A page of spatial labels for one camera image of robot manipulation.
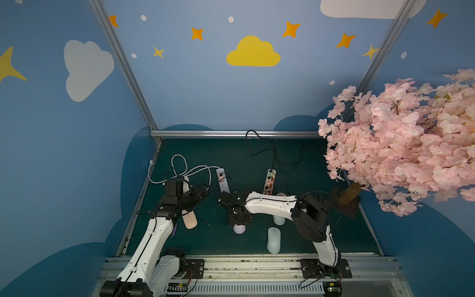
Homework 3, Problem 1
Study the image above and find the pink cherry blossom tree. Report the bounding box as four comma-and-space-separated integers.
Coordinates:
318, 69, 475, 217

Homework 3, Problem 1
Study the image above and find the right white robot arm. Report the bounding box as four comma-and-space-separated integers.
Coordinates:
218, 191, 341, 268

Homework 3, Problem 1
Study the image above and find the black power strip cable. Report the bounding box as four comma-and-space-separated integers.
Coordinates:
245, 129, 324, 170

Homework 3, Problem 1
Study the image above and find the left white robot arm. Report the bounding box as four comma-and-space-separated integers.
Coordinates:
99, 178, 210, 297

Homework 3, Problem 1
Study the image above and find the cream red power strip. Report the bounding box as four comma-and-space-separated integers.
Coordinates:
263, 169, 277, 196

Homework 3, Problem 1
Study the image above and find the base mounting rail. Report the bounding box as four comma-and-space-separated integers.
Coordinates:
99, 254, 403, 297

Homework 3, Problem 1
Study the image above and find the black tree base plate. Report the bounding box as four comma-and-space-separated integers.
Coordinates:
329, 184, 362, 219

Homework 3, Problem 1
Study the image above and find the aluminium frame rail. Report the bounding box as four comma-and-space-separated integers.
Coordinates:
150, 130, 320, 139

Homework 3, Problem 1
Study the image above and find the white power strip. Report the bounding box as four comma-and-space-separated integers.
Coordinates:
216, 168, 231, 194

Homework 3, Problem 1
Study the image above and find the purple wireless mouse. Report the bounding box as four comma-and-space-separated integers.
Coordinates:
233, 225, 246, 235

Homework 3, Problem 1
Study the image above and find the light green wireless mouse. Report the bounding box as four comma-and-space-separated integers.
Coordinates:
267, 227, 282, 254

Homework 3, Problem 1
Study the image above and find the beige pink wireless mouse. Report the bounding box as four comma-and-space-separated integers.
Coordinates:
182, 210, 198, 230

